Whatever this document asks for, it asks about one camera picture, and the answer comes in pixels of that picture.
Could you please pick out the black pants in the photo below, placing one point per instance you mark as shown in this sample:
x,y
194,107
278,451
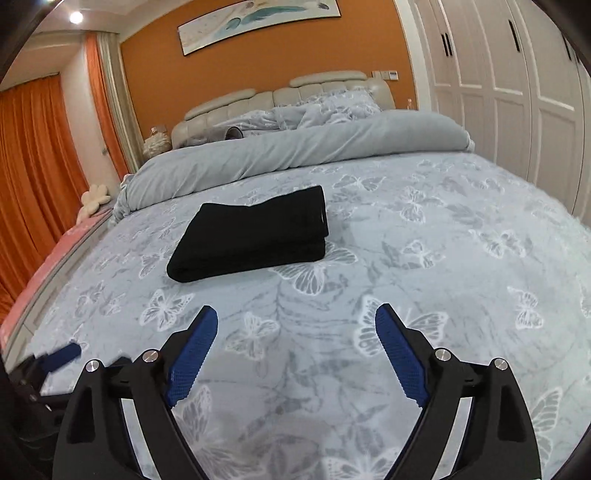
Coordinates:
x,y
254,235

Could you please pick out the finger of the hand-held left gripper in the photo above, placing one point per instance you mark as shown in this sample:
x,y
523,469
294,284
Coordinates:
x,y
62,356

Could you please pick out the white wardrobe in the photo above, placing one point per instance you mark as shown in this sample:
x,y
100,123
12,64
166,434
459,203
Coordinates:
x,y
508,69

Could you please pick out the round ceiling light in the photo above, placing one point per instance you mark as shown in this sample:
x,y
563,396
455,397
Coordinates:
x,y
76,17

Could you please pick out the orange curtain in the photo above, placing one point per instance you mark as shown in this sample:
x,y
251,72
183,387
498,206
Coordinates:
x,y
108,115
37,184

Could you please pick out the pink blanket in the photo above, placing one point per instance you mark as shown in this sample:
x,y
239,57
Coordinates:
x,y
51,263

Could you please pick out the beige padded headboard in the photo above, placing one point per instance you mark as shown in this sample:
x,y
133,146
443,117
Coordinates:
x,y
217,108

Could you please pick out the cream flower plush toy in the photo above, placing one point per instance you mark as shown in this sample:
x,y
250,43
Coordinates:
x,y
94,198

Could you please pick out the white fluffy decoration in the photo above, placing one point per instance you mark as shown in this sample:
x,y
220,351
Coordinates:
x,y
156,144

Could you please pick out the bed with butterfly print sheet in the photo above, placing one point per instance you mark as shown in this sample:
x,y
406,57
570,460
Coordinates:
x,y
415,258

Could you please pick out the white wall switch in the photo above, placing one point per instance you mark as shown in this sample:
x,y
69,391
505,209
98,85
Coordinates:
x,y
385,74

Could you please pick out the butterfly print pillow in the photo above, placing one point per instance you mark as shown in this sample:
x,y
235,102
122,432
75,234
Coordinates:
x,y
332,108

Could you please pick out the feather wall painting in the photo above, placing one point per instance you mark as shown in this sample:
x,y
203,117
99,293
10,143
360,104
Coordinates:
x,y
258,21

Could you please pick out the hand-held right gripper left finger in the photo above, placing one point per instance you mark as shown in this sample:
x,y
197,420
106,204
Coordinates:
x,y
191,360

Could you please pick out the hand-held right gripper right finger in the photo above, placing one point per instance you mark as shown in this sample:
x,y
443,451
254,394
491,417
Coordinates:
x,y
401,360

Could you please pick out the grey cylindrical item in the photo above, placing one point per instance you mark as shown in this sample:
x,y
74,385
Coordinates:
x,y
233,133

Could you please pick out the grey duvet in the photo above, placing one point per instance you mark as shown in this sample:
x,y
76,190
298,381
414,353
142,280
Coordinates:
x,y
277,152

